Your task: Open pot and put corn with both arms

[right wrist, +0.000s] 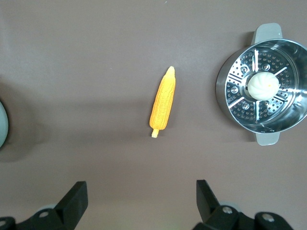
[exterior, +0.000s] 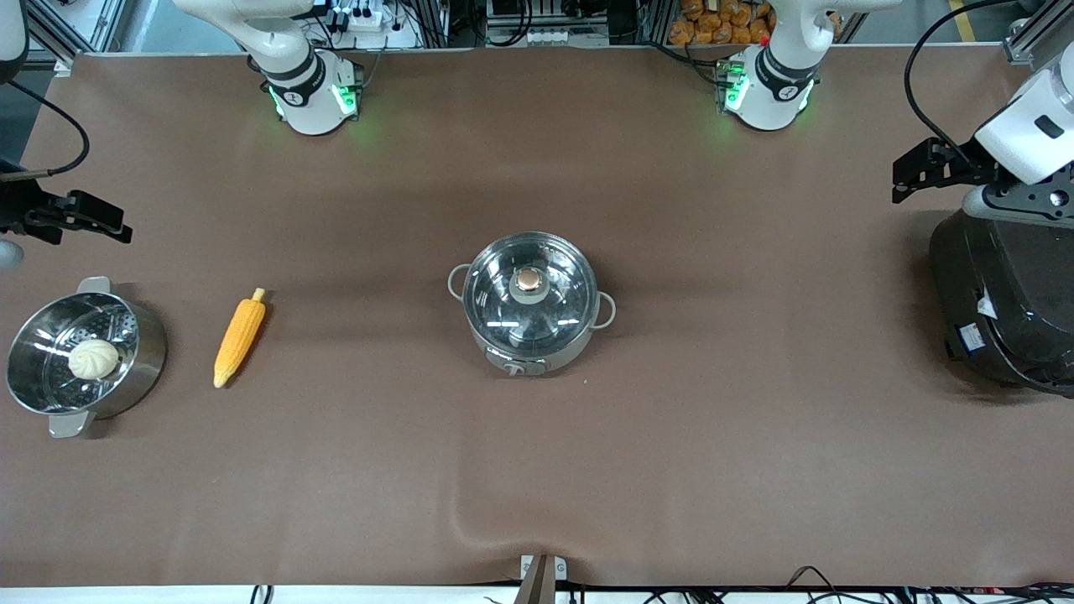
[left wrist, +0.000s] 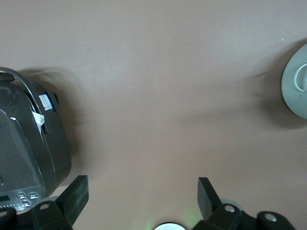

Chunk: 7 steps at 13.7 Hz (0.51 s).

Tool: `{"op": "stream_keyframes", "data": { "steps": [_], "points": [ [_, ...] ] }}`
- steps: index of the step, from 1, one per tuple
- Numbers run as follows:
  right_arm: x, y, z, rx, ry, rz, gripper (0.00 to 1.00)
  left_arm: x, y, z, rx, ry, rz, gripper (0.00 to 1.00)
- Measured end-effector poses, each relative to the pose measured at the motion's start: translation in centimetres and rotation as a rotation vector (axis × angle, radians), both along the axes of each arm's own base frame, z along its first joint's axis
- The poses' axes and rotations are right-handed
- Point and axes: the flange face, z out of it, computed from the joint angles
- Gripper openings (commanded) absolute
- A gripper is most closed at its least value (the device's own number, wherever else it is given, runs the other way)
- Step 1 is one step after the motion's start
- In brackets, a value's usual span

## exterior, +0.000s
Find yellow corn cob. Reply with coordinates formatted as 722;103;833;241
213;288;268;389

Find glass pot lid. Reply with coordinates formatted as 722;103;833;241
463;233;598;349

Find steel steamer pot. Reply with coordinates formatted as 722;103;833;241
6;277;169;439

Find silver electric cooking pot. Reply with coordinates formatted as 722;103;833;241
447;232;618;378

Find white steamed bun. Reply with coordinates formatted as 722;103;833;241
68;339;121;381

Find black rice cooker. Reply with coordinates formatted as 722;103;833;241
929;201;1074;398

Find bag of orange bread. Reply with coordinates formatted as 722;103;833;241
669;0;773;47

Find white power strip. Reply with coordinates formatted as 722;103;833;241
331;0;384;31

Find brown table cover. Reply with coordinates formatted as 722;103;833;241
0;46;1074;588

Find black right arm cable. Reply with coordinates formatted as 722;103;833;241
0;80;91;180

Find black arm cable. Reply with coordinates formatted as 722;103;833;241
0;80;91;180
904;0;1029;160

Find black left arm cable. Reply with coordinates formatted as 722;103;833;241
904;0;1029;160

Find aluminium frame profile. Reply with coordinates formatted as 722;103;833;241
1004;0;1074;68
25;0;127;78

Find black cable bundle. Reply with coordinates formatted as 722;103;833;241
646;566;1074;604

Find metal table edge bracket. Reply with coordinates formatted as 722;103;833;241
519;554;569;604

